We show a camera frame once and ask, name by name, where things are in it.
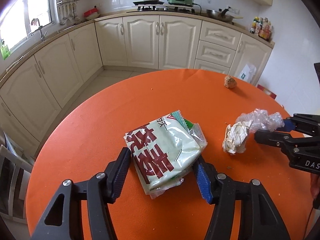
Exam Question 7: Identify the pale green food packet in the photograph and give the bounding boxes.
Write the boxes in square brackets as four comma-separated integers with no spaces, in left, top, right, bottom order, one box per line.
[124,110,208,200]

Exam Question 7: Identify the small brown lump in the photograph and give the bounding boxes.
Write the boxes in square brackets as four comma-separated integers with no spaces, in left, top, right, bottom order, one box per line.
[224,75,237,89]

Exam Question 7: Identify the kitchen window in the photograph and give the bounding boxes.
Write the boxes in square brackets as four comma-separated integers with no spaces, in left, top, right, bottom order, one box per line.
[0,0,54,55]

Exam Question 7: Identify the gas stove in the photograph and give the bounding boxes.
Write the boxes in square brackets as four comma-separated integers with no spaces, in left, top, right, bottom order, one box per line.
[126,4,197,14]

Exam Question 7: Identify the utensil rack with hanging utensils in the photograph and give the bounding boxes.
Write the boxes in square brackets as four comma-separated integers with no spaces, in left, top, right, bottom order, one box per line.
[57,0,83,25]

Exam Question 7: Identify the cream base cabinets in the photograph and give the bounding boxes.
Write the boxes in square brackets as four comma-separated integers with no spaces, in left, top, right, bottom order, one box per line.
[0,12,275,155]

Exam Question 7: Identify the red bowl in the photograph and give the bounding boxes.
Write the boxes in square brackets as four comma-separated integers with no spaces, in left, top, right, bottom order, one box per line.
[84,6,101,20]

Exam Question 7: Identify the black cable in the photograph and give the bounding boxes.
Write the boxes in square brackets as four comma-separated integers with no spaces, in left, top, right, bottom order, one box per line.
[303,200,320,240]

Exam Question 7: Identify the red gift box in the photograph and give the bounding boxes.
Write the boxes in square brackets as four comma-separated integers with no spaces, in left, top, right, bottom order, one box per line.
[257,84,277,100]

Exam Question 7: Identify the green dish soap bottle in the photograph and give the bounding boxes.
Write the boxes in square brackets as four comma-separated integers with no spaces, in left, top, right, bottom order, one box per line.
[0,39,10,60]

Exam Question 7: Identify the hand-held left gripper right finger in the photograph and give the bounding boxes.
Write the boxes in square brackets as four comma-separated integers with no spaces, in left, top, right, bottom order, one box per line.
[192,154,291,240]

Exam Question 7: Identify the cream cabinet drawer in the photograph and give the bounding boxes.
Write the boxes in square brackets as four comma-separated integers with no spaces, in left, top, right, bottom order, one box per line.
[194,59,232,75]
[196,40,237,67]
[199,21,242,50]

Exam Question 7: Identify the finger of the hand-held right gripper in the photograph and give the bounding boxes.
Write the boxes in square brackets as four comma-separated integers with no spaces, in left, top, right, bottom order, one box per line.
[254,129,304,155]
[284,113,320,137]

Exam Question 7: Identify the group of condiment bottles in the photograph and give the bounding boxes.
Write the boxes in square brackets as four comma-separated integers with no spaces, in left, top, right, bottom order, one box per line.
[250,17,272,42]

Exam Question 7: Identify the steel wok with handle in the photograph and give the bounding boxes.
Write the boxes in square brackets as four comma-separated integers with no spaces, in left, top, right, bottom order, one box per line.
[206,8,243,22]

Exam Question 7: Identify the round orange table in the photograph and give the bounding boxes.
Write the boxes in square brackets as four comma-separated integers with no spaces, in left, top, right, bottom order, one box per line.
[25,69,320,240]

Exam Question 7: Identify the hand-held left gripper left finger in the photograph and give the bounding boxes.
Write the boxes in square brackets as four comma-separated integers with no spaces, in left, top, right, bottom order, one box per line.
[30,147,132,240]

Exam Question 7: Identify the white plastic bag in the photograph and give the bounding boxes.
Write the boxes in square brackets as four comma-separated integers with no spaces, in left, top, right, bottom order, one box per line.
[222,108,285,156]

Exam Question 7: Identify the chrome faucet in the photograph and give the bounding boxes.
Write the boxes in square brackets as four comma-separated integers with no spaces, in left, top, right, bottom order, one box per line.
[30,18,48,42]

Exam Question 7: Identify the white rice bag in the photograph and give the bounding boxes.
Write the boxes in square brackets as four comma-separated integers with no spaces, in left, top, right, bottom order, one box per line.
[235,62,257,83]

